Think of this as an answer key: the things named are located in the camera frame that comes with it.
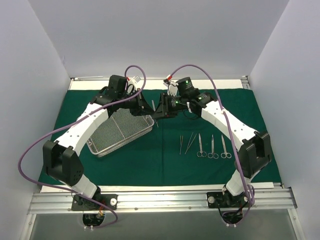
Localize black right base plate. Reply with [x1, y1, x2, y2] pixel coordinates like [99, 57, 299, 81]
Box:
[206, 189, 248, 209]

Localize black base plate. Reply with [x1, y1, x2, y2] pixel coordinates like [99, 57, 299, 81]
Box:
[206, 189, 248, 209]
[71, 193, 118, 211]

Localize green surgical drape cloth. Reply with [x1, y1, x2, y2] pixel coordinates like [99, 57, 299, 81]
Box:
[54, 88, 282, 186]

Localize steel tweezers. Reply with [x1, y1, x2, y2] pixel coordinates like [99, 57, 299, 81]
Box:
[179, 135, 184, 155]
[184, 133, 196, 154]

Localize steel scalpel handle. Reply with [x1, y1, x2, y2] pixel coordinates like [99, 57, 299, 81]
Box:
[151, 99, 159, 128]

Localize steel surgical scissors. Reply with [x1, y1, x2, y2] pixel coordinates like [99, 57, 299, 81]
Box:
[207, 134, 219, 159]

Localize small steel scissors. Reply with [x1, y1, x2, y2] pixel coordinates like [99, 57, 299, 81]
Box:
[197, 133, 207, 158]

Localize steel mesh instrument tray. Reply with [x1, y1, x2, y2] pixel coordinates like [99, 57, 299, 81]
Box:
[86, 108, 155, 158]

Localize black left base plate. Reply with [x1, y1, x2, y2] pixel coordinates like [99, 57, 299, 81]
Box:
[71, 193, 118, 211]

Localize steel forceps clamp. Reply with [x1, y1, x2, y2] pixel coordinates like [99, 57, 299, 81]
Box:
[220, 135, 232, 159]

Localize aluminium front rail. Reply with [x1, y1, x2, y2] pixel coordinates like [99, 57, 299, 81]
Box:
[28, 188, 297, 215]

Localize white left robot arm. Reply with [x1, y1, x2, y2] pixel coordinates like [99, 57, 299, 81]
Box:
[42, 75, 153, 210]

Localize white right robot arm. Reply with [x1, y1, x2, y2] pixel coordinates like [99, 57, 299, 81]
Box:
[152, 77, 272, 207]

